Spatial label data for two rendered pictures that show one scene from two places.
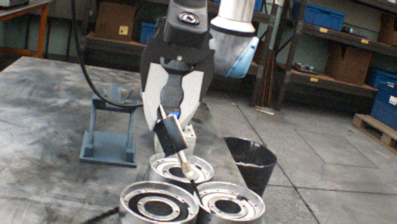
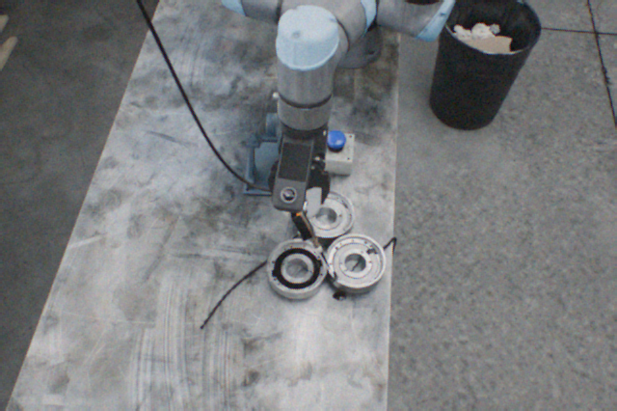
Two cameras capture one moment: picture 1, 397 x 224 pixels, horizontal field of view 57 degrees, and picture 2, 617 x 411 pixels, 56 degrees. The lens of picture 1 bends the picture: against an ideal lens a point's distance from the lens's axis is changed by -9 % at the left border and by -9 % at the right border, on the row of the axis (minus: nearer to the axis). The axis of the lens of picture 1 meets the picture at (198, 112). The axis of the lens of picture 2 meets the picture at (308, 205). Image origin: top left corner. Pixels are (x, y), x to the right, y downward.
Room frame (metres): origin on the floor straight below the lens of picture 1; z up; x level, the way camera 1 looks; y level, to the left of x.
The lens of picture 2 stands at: (0.02, -0.12, 1.76)
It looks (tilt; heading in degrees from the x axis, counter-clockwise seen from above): 58 degrees down; 17
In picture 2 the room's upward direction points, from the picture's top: 1 degrees clockwise
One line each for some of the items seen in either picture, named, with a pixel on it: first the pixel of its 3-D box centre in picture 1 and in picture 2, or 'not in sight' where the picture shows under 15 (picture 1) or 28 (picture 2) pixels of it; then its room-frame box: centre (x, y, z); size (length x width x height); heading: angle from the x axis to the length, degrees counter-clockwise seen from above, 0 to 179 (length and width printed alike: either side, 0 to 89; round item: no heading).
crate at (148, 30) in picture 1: (165, 35); not in sight; (4.16, 0.51, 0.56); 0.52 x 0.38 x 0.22; 99
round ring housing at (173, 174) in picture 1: (179, 176); (326, 218); (0.57, 0.01, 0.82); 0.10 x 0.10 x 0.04
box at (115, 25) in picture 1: (115, 20); not in sight; (4.02, 1.03, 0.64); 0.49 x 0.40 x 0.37; 107
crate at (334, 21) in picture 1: (317, 15); not in sight; (4.48, -1.09, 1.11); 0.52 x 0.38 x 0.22; 102
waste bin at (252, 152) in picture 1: (232, 189); (475, 65); (1.74, -0.24, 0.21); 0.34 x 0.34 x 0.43
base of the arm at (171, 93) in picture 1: (169, 81); (352, 29); (1.06, 0.09, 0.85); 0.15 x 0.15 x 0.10
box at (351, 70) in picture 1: (347, 62); not in sight; (4.59, -1.62, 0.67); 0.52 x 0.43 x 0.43; 102
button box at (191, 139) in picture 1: (174, 137); (335, 150); (0.73, 0.04, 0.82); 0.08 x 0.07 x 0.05; 12
